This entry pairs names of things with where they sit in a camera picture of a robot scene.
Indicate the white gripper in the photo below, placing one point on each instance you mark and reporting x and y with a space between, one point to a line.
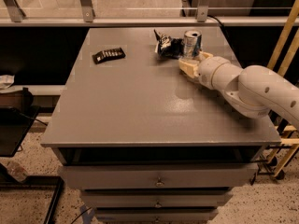
206 71

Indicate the silver redbull can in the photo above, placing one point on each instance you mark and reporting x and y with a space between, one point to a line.
191 43

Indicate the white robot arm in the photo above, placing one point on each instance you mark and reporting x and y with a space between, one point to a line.
252 91

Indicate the blue chip bag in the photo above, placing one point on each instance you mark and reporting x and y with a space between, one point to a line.
168 47

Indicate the black snack bar packet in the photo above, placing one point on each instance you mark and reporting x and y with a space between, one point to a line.
108 55

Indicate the grey drawer cabinet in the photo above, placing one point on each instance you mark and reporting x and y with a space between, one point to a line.
141 110

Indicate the top grey drawer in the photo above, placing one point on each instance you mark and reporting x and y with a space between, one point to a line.
157 176

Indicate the grey drawer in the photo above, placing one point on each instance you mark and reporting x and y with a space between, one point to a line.
157 176
155 215
158 199

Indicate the middle grey drawer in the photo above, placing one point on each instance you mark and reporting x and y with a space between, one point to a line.
158 199

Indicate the bottom grey drawer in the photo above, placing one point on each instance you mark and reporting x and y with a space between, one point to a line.
155 215

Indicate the metal railing with glass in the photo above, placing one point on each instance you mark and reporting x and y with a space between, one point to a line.
96 13

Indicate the black side table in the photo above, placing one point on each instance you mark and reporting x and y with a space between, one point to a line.
14 125

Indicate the white crumpled paper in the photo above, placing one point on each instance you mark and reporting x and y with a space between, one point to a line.
6 81

